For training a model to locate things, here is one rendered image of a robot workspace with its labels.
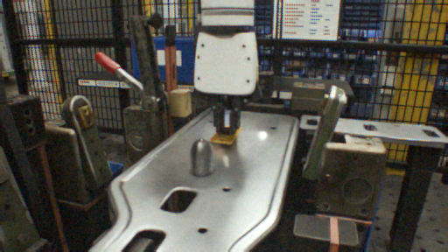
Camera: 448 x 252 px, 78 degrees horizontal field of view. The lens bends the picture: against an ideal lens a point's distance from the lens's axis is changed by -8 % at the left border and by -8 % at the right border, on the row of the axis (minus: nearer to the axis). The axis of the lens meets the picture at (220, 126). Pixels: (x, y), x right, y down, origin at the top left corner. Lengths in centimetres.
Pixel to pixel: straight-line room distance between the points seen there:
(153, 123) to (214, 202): 25
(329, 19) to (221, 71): 61
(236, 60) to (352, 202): 27
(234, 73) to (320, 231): 27
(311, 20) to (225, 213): 79
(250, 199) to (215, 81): 21
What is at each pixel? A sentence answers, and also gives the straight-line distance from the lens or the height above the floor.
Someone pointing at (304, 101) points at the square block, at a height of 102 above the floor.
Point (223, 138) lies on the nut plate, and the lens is 51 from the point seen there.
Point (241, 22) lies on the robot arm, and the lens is 47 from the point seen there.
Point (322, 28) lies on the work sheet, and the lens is 103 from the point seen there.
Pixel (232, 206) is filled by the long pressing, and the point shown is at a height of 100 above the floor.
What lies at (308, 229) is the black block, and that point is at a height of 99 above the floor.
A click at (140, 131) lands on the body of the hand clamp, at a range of 57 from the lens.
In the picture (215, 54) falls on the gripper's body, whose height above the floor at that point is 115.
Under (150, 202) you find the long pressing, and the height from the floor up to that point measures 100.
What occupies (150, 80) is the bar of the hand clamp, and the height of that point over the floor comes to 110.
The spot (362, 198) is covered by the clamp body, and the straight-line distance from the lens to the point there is 47.
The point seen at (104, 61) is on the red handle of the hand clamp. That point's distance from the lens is 61.
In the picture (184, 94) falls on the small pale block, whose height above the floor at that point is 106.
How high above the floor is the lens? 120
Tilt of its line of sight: 19 degrees down
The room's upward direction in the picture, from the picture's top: straight up
